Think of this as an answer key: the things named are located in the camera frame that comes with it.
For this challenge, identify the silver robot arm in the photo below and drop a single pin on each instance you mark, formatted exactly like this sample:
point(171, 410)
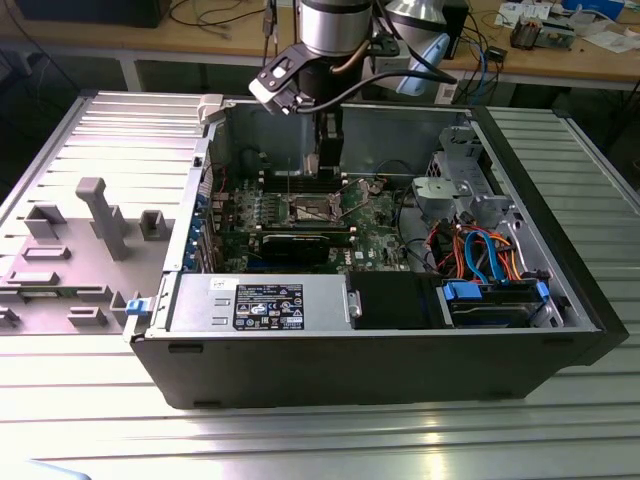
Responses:
point(335, 25)

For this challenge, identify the black RAM slot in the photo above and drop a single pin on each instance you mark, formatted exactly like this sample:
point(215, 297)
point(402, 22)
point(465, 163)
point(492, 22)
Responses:
point(275, 185)
point(275, 180)
point(340, 231)
point(275, 175)
point(340, 235)
point(275, 190)
point(280, 227)
point(280, 223)

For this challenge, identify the CPU cooler heatsink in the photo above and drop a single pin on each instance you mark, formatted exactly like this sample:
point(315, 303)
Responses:
point(524, 32)

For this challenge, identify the round coin battery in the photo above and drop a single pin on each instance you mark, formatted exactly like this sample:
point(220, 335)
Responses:
point(375, 188)

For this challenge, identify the green motherboard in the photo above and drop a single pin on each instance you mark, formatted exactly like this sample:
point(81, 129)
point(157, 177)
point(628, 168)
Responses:
point(375, 240)

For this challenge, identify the black graphics card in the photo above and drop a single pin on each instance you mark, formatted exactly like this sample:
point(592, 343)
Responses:
point(295, 249)

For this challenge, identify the grey plastic case latch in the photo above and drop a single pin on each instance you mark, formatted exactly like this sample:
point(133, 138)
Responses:
point(210, 107)

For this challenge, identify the white label tag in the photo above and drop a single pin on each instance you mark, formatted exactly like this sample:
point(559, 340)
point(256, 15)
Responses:
point(448, 92)

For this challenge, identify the silver drive cage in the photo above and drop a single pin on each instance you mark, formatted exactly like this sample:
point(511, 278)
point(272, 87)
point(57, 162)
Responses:
point(462, 150)

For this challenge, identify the black plastic shroud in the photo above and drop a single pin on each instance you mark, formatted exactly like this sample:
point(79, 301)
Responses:
point(390, 300)

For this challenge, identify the tall black box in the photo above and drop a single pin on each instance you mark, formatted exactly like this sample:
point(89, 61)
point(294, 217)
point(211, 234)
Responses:
point(457, 30)

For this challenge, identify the small black box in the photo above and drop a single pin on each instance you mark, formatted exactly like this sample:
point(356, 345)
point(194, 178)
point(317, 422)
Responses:
point(497, 54)

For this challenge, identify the blue disk carrier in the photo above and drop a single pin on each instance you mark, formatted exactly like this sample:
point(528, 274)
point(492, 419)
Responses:
point(461, 291)

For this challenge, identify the silver power supply unit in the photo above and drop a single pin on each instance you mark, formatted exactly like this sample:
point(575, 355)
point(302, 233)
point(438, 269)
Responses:
point(200, 300)

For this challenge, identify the wooden workbench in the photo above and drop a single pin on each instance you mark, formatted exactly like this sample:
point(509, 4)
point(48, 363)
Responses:
point(150, 42)

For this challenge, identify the white printed card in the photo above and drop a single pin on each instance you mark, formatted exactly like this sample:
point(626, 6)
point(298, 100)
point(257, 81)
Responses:
point(512, 14)

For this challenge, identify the black PC case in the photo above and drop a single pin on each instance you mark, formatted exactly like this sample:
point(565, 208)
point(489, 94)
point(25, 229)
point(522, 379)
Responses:
point(350, 370)

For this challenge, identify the hard disk drive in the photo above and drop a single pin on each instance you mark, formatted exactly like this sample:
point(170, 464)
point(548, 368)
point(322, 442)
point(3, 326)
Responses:
point(495, 314)

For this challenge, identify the blue plastic latch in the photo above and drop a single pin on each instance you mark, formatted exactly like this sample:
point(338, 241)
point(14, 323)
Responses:
point(137, 306)

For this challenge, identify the grey electronic device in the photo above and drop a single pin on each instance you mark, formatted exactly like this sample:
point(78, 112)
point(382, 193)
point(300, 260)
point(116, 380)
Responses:
point(555, 32)

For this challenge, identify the black computer case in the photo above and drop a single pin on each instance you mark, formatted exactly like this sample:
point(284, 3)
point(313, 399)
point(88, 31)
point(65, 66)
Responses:
point(90, 12)

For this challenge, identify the grey parts rack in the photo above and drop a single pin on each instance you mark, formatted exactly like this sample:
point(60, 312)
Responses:
point(75, 260)

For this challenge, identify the blue box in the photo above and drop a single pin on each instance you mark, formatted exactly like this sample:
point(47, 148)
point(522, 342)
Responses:
point(595, 5)

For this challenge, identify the white paper sheets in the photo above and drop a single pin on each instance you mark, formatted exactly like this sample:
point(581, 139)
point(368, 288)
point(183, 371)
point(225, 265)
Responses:
point(612, 40)

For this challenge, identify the green RAM stick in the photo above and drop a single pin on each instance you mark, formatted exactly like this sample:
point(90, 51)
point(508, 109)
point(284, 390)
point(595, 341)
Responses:
point(50, 295)

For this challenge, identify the pale blue rounded object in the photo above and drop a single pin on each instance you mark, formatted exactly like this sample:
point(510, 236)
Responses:
point(55, 472)

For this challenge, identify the CPU socket with metal frame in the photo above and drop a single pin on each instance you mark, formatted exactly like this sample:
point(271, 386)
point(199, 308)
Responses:
point(293, 211)

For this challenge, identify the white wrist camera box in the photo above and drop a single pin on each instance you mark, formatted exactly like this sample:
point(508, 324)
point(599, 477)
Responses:
point(270, 87)

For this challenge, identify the silver bracket with round boss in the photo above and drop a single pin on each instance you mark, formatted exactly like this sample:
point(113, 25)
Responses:
point(440, 192)

